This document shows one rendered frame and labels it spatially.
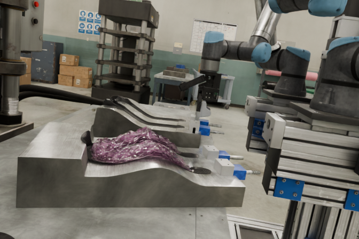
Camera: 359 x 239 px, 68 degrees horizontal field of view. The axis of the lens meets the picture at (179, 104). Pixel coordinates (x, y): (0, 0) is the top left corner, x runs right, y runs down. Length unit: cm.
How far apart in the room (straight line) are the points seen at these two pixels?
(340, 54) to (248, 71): 676
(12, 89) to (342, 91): 117
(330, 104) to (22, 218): 84
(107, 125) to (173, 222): 49
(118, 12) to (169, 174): 460
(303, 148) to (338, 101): 17
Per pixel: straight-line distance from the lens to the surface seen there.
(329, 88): 94
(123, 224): 59
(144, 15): 498
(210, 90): 105
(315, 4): 70
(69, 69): 785
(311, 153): 93
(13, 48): 122
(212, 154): 82
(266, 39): 109
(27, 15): 150
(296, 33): 802
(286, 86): 139
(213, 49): 104
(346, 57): 92
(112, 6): 513
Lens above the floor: 114
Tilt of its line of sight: 10 degrees down
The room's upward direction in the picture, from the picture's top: 8 degrees clockwise
